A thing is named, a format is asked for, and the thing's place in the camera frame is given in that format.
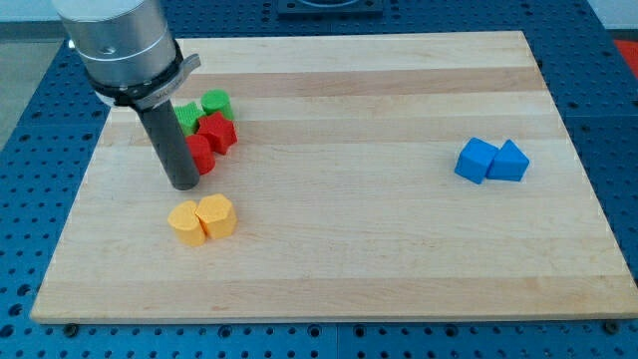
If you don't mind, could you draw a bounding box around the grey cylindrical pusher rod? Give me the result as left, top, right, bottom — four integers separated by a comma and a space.
137, 101, 200, 190

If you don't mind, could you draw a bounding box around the yellow heart block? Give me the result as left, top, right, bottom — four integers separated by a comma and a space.
167, 200, 206, 246

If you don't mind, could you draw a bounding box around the yellow hexagon block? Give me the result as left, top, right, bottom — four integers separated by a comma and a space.
195, 193, 237, 239

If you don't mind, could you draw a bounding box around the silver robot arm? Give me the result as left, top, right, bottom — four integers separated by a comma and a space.
53, 0, 200, 190

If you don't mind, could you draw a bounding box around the green star block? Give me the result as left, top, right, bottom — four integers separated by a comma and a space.
173, 102, 205, 137

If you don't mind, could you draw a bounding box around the red cylinder block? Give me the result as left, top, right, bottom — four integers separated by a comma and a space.
185, 135, 216, 175

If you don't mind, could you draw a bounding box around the green cylinder block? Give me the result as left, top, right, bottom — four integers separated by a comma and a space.
200, 89, 234, 120

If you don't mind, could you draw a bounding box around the red star block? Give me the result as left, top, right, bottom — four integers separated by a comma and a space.
197, 112, 237, 155

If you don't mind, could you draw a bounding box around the dark mounting plate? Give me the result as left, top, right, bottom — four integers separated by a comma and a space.
274, 0, 385, 17

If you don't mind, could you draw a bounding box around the wooden board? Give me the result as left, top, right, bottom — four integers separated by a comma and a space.
31, 31, 637, 324

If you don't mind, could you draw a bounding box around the blue cube block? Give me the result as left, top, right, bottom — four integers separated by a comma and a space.
455, 138, 499, 184

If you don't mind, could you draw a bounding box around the blue triangle block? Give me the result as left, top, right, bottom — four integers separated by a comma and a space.
486, 140, 530, 181

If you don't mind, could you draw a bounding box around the red object at edge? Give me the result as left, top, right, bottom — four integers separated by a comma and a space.
614, 40, 638, 78

